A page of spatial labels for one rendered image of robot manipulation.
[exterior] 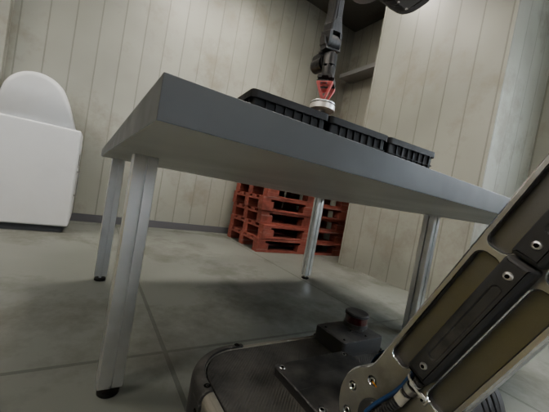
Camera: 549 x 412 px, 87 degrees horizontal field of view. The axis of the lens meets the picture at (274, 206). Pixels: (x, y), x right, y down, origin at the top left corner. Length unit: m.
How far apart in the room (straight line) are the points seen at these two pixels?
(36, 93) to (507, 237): 2.97
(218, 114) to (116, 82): 3.42
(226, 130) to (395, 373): 0.37
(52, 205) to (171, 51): 2.07
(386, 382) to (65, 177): 2.75
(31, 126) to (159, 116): 2.71
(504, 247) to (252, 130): 0.29
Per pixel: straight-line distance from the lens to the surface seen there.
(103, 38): 3.80
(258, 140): 0.29
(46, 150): 2.94
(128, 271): 0.89
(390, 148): 1.29
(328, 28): 1.40
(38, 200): 2.96
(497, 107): 2.80
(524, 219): 0.40
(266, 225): 3.09
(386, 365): 0.48
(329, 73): 1.33
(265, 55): 4.38
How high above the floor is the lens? 0.62
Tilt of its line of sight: 2 degrees down
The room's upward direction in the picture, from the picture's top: 10 degrees clockwise
